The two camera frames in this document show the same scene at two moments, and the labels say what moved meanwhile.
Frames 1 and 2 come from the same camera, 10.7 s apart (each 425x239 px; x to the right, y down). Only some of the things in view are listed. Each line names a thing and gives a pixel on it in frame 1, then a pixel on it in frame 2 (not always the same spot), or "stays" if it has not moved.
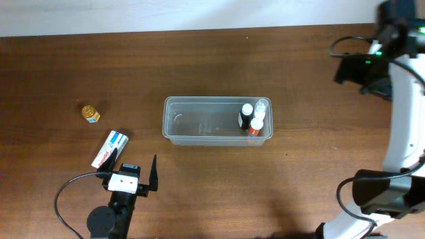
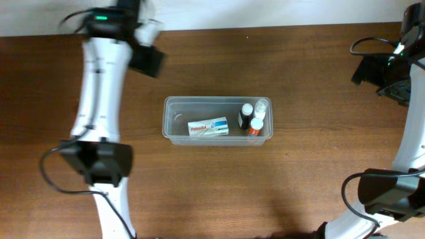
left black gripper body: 143,190 → 149,62
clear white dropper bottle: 260,107 stays
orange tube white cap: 256,123 stays
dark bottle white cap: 245,116 stays
